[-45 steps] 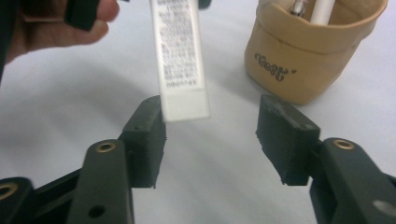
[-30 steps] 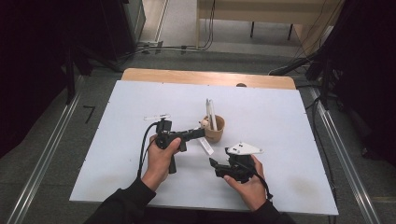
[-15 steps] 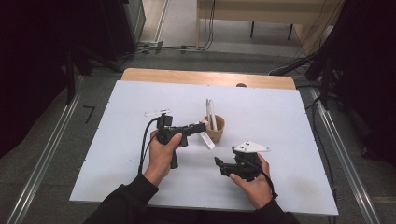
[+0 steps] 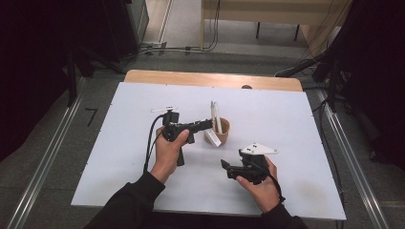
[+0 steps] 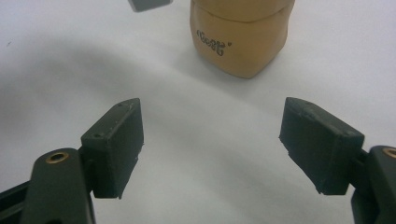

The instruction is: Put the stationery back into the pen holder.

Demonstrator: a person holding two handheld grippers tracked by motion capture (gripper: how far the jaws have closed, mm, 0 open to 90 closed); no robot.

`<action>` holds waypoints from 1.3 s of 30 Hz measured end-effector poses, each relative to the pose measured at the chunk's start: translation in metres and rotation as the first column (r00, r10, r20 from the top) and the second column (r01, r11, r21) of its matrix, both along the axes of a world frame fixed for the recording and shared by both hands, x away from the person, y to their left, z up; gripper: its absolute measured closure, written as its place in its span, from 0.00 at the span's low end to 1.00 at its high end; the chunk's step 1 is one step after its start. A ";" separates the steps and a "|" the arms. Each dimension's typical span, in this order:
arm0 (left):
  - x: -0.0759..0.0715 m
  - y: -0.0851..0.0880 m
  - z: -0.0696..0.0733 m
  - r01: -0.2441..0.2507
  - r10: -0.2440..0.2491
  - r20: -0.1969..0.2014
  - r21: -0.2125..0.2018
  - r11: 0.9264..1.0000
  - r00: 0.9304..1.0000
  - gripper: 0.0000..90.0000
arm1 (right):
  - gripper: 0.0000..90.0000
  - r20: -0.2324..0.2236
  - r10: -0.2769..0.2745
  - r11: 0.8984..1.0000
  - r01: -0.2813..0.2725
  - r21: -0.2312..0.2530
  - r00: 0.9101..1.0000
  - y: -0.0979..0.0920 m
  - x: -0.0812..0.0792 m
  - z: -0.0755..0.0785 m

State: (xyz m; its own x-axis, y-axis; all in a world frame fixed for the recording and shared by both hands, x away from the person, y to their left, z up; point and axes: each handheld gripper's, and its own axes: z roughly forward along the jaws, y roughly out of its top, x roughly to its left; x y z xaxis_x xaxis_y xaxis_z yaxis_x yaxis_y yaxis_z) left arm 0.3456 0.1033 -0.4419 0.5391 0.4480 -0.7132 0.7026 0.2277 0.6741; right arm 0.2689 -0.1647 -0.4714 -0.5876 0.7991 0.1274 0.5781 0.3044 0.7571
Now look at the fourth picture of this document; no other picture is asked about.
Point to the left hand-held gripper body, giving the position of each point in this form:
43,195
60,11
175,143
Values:
172,127

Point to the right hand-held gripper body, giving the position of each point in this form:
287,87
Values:
254,168

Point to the short white tube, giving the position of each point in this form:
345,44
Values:
212,138

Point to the long white pen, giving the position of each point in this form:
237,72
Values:
217,116

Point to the brown pen holder with figure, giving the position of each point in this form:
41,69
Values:
224,133

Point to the person's right hand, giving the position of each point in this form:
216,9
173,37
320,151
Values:
264,194

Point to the person's left hand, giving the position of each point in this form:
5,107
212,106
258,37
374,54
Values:
165,159

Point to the wooden table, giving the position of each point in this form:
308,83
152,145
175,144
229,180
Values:
191,78

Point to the person's dark clothing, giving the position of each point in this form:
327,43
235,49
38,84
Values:
207,223

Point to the black power strip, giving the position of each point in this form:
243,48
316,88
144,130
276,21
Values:
296,67

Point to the black stand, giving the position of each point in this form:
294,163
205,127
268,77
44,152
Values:
72,82

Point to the grey cabinet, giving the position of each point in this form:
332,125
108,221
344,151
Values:
137,22

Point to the beige desk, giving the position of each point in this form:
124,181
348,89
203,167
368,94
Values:
254,11

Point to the black curtain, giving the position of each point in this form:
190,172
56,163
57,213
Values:
375,79
31,63

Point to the metal floor rail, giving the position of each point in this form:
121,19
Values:
47,156
353,159

